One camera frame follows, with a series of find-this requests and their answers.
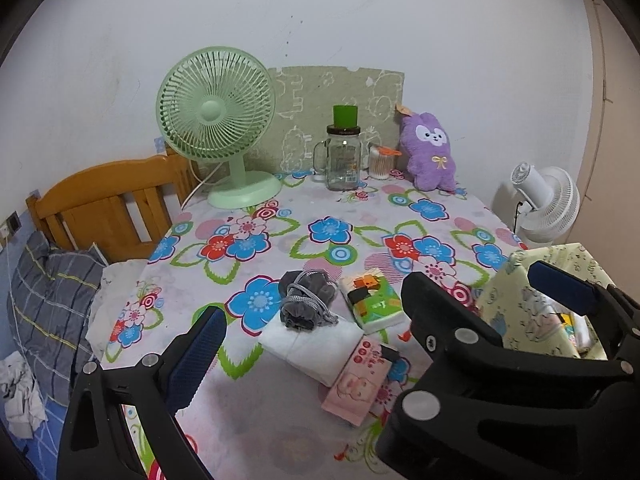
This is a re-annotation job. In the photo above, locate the yellow patterned storage box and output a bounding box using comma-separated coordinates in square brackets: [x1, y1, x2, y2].
[476, 243, 613, 360]

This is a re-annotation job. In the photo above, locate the small toothpick jar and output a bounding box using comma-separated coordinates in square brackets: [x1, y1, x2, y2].
[368, 144, 401, 180]

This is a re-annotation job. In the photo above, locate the grey plaid pillow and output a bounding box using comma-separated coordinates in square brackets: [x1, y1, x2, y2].
[6, 231, 105, 406]

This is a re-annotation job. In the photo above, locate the wooden chair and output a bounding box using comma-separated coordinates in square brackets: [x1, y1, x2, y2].
[26, 150, 198, 262]

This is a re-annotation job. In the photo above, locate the purple bunny plush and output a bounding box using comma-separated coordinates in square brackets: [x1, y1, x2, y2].
[397, 106, 457, 193]

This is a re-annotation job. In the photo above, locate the green patterned board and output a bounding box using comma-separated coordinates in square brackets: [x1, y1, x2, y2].
[244, 66, 405, 174]

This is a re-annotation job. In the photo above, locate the glass jar green lid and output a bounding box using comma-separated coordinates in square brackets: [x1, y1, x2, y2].
[312, 104, 362, 192]

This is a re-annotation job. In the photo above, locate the green tissue pack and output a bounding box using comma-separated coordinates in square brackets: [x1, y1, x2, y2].
[338, 268, 406, 335]

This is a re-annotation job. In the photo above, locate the pink wipes pack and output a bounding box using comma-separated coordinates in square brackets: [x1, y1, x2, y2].
[321, 336, 399, 427]

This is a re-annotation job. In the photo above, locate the white cloth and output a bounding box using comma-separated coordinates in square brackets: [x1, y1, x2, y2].
[0, 351, 47, 440]
[258, 316, 363, 387]

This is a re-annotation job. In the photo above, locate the beige door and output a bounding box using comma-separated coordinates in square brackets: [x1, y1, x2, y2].
[567, 0, 639, 294]

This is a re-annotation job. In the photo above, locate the white standing fan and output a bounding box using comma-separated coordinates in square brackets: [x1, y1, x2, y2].
[511, 162, 580, 244]

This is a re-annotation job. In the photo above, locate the crumpled white cloth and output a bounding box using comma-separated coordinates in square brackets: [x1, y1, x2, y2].
[0, 351, 47, 440]

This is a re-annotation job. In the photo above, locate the green desk fan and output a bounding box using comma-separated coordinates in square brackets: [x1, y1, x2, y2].
[156, 47, 282, 210]

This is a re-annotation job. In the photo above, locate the floral tablecloth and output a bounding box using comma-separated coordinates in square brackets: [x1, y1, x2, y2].
[102, 172, 522, 479]

